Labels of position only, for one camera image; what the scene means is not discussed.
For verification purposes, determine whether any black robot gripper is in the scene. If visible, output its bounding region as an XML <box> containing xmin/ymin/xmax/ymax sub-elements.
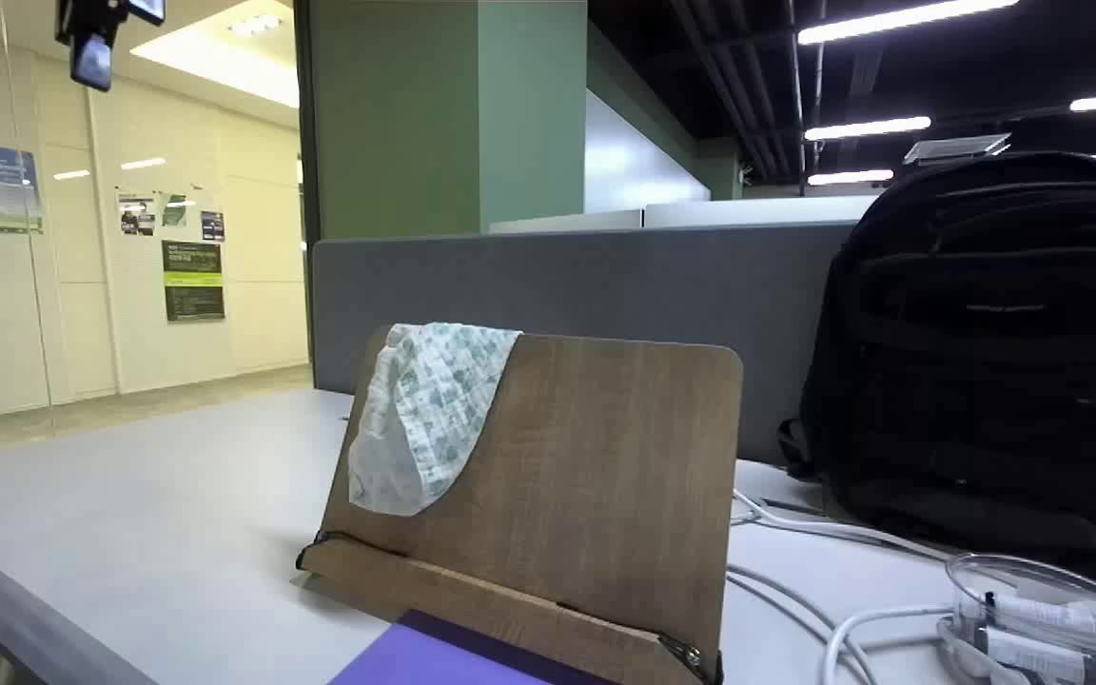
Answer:
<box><xmin>53</xmin><ymin>0</ymin><xmax>172</xmax><ymax>94</ymax></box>

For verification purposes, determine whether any white cloth with green print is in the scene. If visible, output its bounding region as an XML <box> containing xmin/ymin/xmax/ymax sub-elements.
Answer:
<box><xmin>341</xmin><ymin>318</ymin><xmax>523</xmax><ymax>521</ymax></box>

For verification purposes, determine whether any green pillar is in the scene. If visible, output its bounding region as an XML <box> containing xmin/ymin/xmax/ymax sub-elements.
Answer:
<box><xmin>293</xmin><ymin>0</ymin><xmax>593</xmax><ymax>245</ymax></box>

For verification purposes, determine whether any grey partition panel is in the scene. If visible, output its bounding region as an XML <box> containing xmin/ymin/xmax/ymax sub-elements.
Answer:
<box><xmin>308</xmin><ymin>219</ymin><xmax>860</xmax><ymax>468</ymax></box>

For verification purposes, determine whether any wooden book stand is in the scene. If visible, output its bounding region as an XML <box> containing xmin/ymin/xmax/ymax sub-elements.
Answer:
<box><xmin>293</xmin><ymin>318</ymin><xmax>745</xmax><ymax>685</ymax></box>

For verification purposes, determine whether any black backpack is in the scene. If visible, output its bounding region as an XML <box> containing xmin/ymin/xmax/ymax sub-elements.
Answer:
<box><xmin>777</xmin><ymin>146</ymin><xmax>1096</xmax><ymax>587</ymax></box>

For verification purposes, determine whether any white power adapter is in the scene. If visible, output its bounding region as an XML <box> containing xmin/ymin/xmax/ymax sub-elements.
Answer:
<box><xmin>937</xmin><ymin>617</ymin><xmax>1096</xmax><ymax>685</ymax></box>
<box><xmin>956</xmin><ymin>589</ymin><xmax>1096</xmax><ymax>646</ymax></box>

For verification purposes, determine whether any small photo wall notice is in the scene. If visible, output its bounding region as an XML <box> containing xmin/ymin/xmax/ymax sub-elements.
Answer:
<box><xmin>114</xmin><ymin>195</ymin><xmax>159</xmax><ymax>238</ymax></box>

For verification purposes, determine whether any small green wall notice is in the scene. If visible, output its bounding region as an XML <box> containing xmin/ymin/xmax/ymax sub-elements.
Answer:
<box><xmin>159</xmin><ymin>190</ymin><xmax>197</xmax><ymax>236</ymax></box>

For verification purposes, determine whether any dark green wall poster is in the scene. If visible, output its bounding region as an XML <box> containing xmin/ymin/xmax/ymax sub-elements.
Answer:
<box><xmin>159</xmin><ymin>236</ymin><xmax>227</xmax><ymax>329</ymax></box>

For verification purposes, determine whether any white cable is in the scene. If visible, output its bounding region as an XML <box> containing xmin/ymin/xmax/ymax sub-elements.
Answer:
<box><xmin>723</xmin><ymin>562</ymin><xmax>960</xmax><ymax>685</ymax></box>
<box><xmin>726</xmin><ymin>487</ymin><xmax>1096</xmax><ymax>638</ymax></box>

